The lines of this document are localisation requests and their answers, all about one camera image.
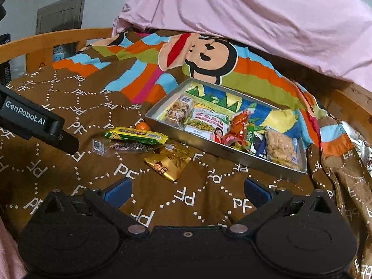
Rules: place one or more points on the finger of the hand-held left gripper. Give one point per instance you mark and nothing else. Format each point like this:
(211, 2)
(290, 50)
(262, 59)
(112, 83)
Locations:
(69, 144)

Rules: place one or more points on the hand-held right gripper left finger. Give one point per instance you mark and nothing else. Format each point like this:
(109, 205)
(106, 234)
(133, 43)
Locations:
(117, 190)

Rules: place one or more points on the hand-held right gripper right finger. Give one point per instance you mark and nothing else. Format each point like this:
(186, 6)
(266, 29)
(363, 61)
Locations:
(257, 190)

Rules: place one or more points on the dark blue snack packet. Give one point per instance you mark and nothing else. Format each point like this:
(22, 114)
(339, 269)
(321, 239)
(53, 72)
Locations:
(262, 151)

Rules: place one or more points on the grey metal tray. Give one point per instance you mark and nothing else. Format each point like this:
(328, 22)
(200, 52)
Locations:
(232, 158)

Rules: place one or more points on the beige cracker snack packet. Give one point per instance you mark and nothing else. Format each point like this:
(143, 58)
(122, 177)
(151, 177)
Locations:
(283, 148)

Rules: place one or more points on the red snack packet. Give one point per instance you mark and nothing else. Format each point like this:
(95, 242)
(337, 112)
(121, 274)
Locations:
(230, 140)

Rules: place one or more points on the orange snack packet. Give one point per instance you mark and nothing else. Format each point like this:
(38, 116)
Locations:
(241, 121)

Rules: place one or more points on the white green bean snack pouch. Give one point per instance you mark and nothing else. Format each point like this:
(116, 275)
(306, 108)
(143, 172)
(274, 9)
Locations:
(207, 122)

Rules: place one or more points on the clear nut snack packet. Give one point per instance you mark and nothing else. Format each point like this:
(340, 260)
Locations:
(178, 109)

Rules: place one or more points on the clear dark snack packet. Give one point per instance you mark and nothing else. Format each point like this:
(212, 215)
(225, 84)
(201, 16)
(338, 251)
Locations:
(122, 147)

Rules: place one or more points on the monkey printed blanket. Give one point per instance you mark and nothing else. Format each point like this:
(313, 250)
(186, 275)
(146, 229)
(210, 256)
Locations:
(101, 98)

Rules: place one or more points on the black object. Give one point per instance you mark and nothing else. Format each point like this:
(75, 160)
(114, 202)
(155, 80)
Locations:
(4, 64)

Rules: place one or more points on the gold snack packet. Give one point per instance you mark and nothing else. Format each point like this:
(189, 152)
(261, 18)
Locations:
(168, 162)

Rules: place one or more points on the green yellow snack bar packet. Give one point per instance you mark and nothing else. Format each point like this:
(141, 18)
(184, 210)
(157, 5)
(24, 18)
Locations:
(136, 135)

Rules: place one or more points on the colourful monkey blanket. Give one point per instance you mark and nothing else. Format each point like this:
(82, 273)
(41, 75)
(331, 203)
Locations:
(17, 49)

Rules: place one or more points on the small orange fruit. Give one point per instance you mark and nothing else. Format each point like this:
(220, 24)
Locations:
(142, 126)

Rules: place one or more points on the grey door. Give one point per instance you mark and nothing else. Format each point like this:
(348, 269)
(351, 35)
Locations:
(61, 14)

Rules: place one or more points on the silver foil snack packet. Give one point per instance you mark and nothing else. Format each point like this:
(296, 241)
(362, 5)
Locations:
(365, 154)

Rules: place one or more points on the pink cloth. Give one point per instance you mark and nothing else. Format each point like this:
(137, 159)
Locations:
(8, 252)

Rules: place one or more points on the pink quilt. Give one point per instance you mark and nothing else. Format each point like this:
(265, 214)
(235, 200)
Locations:
(247, 14)

